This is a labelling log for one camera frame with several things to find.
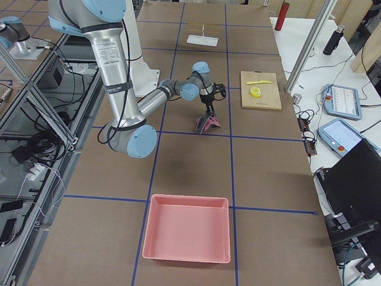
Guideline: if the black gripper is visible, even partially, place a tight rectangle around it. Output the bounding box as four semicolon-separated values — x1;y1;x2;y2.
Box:
199;92;215;117

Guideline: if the dark grey cloth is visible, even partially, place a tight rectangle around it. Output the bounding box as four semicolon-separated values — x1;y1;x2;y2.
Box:
195;116;221;135

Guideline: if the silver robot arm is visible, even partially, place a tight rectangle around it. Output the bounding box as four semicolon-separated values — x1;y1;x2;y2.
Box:
48;1;226;158
1;16;45;60

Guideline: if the yellow lemon slice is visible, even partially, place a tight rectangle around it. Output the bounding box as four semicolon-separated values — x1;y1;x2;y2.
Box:
250;86;261;98

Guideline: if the bamboo cutting board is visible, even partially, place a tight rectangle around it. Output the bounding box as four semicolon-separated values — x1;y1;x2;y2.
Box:
241;71;282;110

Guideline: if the yellow plastic knife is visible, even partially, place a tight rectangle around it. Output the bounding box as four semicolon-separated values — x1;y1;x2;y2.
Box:
246;80;273;85

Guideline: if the white rectangular tray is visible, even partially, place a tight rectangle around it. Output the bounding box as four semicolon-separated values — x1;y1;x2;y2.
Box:
186;35;218;47

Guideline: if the red bottle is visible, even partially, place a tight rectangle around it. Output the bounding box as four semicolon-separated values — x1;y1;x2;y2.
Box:
274;2;290;31

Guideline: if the near blue teach pendant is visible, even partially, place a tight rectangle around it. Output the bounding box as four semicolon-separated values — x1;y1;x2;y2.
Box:
318;119;364;157

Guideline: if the blue teach pendant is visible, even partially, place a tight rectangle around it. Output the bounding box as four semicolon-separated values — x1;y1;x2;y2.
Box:
322;84;363;120
318;119;364;157

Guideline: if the far blue teach pendant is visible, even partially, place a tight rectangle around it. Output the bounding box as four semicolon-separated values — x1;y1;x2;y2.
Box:
322;84;363;120

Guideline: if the black bottle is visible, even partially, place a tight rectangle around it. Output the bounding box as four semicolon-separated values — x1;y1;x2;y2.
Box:
323;25;345;55

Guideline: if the black monitor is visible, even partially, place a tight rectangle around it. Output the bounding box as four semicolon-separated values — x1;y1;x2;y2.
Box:
317;139;380;222

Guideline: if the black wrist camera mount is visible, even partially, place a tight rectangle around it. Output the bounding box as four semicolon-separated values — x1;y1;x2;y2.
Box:
213;83;226;101

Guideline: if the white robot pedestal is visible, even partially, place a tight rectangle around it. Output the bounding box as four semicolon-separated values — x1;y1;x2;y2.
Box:
120;0;160;98

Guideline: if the aluminium frame post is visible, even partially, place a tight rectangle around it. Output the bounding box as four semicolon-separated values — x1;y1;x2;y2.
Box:
285;0;337;94

